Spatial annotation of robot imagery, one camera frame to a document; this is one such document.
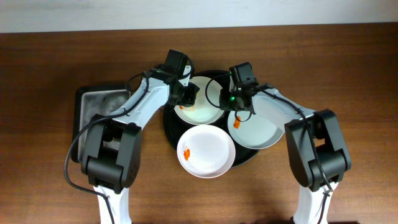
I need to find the orange sauce stain bottom plate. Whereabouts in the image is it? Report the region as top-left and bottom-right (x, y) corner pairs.
(183, 147), (190, 161)

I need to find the orange sauce stain right plate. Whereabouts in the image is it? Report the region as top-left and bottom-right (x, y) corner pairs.
(233, 116), (241, 129)

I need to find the round black serving tray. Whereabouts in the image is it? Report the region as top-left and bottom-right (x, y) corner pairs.
(162, 70), (261, 167)

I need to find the green yellow sponge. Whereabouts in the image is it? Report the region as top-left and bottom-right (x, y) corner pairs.
(182, 106), (195, 111)

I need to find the white plate bottom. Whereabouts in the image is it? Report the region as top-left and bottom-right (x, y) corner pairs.
(176, 125), (236, 179)

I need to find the metal soapy water tray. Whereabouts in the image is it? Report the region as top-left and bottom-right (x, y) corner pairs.
(70, 82), (132, 163)

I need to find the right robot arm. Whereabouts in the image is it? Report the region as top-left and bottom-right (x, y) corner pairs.
(219, 62), (352, 223)

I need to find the white plate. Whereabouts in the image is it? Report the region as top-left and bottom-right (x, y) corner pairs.
(176, 125), (236, 179)
(227, 111), (284, 149)
(174, 76), (223, 125)

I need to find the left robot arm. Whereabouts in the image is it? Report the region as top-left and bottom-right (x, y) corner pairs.
(63, 50), (199, 223)

